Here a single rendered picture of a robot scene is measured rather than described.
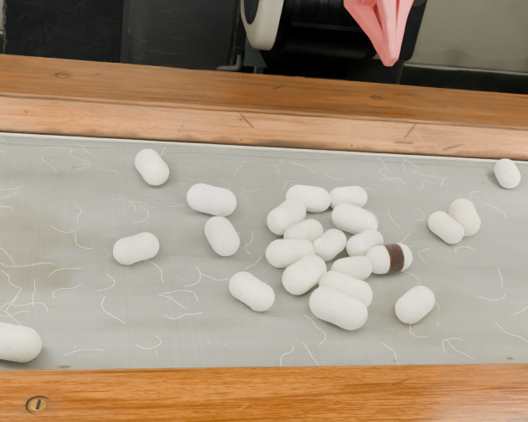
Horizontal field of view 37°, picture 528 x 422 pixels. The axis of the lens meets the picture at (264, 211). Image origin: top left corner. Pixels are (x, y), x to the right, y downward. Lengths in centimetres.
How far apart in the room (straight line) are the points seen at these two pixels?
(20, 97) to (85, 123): 6
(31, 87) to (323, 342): 36
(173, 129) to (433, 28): 227
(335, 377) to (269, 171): 27
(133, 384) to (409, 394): 15
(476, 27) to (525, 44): 22
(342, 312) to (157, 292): 12
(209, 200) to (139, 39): 90
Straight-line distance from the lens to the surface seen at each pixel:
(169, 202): 60
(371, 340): 51
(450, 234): 62
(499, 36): 304
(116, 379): 42
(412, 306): 52
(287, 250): 54
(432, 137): 77
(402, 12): 63
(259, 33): 117
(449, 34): 295
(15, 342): 45
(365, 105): 77
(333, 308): 50
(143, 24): 145
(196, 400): 41
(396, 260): 56
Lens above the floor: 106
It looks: 31 degrees down
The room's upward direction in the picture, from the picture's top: 10 degrees clockwise
